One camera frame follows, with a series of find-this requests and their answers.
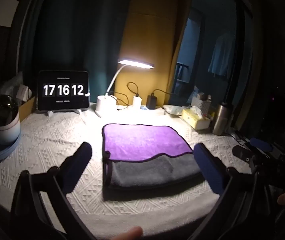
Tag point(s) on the hanging light shirt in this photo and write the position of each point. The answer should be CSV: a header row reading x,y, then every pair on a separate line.
x,y
222,55

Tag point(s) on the white round appliance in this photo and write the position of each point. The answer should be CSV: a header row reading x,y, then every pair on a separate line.
x,y
3,125

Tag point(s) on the white charger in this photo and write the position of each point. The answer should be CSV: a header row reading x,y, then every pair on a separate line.
x,y
137,101

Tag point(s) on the person's left hand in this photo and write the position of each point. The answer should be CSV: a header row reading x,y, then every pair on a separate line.
x,y
130,233

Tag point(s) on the white desk lamp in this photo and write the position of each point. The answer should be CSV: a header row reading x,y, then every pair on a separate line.
x,y
103,103

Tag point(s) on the black tablet clock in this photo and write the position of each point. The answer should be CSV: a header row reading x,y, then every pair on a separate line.
x,y
63,90

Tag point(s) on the clear plastic bag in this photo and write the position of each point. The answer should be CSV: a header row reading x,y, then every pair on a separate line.
x,y
10,86

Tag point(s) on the black charger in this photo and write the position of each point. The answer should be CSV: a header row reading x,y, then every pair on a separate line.
x,y
152,102

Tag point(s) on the white tablet stand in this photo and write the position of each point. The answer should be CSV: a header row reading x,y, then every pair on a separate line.
x,y
51,112

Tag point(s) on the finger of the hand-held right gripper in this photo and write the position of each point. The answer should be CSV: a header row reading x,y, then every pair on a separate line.
x,y
260,143
242,152

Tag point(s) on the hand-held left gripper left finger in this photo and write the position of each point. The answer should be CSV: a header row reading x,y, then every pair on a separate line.
x,y
78,166

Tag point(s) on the steel water bottle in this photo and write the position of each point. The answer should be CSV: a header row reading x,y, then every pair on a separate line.
x,y
222,120

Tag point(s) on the white crumpled plastic bag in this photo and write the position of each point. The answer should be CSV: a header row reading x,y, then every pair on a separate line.
x,y
173,109

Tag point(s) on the yellow tissue box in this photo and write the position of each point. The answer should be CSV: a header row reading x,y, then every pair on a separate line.
x,y
195,118

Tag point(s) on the white textured tablecloth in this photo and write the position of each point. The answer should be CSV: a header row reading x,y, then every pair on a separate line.
x,y
52,140

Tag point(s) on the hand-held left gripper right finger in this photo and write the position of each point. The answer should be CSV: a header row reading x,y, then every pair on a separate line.
x,y
210,171

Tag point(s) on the white storage basket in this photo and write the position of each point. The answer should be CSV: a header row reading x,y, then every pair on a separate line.
x,y
201,103

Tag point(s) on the purple and grey towel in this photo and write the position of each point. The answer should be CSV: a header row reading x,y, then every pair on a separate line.
x,y
142,142

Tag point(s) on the cardboard box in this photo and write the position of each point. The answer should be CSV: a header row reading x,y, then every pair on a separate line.
x,y
27,108

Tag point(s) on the dark teal curtain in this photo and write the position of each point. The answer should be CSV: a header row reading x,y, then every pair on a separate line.
x,y
82,30

